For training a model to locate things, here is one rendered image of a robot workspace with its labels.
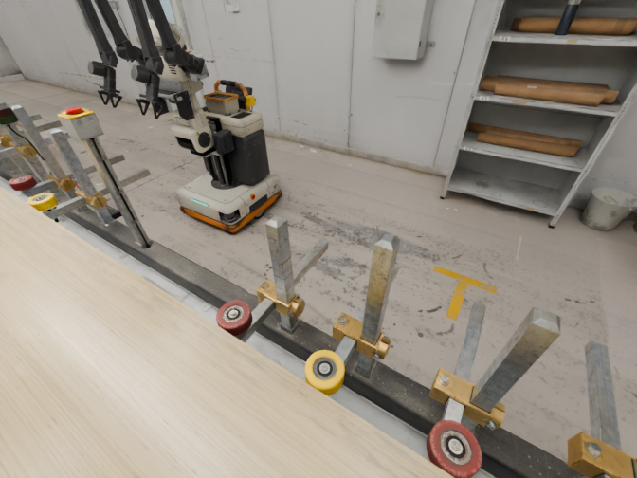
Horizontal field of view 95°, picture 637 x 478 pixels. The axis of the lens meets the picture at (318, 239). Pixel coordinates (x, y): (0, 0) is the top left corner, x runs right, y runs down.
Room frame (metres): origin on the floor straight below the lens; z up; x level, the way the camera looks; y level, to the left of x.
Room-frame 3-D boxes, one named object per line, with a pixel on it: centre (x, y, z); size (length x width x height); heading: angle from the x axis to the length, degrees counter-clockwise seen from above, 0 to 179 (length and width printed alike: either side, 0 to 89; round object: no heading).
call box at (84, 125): (0.92, 0.71, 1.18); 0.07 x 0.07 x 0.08; 57
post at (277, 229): (0.52, 0.09, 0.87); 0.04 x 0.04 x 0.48; 57
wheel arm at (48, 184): (1.28, 1.13, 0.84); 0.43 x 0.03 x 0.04; 147
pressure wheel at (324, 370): (0.28, -0.01, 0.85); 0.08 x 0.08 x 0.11
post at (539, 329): (0.25, -0.33, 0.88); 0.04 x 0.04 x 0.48; 57
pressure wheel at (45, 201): (0.96, 1.04, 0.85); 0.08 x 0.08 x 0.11
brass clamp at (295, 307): (0.53, 0.11, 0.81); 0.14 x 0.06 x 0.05; 57
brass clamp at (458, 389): (0.26, -0.31, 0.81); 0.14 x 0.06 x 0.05; 57
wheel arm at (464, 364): (0.31, -0.32, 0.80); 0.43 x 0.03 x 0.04; 147
